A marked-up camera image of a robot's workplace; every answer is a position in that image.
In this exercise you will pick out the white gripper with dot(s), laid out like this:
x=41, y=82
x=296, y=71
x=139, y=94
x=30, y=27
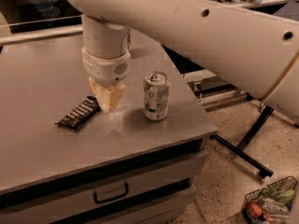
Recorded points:
x=105, y=68

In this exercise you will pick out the dark chocolate rxbar wrapper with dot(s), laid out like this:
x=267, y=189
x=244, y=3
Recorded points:
x=80, y=114

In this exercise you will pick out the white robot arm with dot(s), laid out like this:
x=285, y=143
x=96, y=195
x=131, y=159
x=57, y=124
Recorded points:
x=256, y=52

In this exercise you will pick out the white green 7up can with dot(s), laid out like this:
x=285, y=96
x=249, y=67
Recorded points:
x=156, y=93

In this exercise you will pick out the gold brown soda can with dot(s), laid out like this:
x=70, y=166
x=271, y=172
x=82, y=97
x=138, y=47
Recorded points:
x=129, y=45

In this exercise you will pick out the grey drawer with black handle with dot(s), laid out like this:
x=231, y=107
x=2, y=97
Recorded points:
x=149, y=195

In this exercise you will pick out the black metal stand frame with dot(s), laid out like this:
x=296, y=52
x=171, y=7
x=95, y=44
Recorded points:
x=239, y=149

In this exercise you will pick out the wire basket with groceries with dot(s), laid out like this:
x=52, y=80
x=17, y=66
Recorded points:
x=271, y=204

